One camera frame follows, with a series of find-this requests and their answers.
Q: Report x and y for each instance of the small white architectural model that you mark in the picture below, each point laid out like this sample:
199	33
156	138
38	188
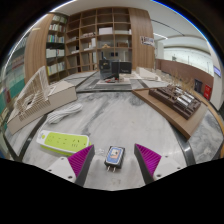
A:
146	74

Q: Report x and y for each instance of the green and white power strip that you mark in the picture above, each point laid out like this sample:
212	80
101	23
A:
63	141

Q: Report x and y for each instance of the red bin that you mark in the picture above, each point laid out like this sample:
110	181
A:
207	92

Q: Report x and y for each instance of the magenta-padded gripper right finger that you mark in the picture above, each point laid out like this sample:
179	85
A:
153	161

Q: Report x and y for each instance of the white slatted architectural model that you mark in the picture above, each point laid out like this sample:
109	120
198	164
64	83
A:
40	100

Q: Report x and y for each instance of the dark grey bin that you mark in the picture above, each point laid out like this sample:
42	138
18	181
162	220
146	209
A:
198	86

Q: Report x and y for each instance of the tall bookshelf with green books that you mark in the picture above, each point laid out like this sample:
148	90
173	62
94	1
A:
15	76

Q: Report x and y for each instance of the small black charger block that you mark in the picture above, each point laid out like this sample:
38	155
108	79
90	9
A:
114	157

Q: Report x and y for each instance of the wall poster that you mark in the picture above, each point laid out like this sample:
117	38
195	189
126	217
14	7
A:
147	41

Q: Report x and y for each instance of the wall screen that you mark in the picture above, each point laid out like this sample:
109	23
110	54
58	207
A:
217	71

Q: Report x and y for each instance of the wooden grid shelf unit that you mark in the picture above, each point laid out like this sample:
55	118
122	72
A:
100	40

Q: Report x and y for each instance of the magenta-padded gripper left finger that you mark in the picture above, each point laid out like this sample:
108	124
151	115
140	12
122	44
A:
78	163

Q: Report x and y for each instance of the dark brown model on wooden board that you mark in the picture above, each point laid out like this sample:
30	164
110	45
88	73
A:
176	100

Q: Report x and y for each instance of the black box model on grey base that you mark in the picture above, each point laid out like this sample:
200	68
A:
113	70

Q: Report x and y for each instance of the dark bookshelf with books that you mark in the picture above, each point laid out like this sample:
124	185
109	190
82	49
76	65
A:
55	46

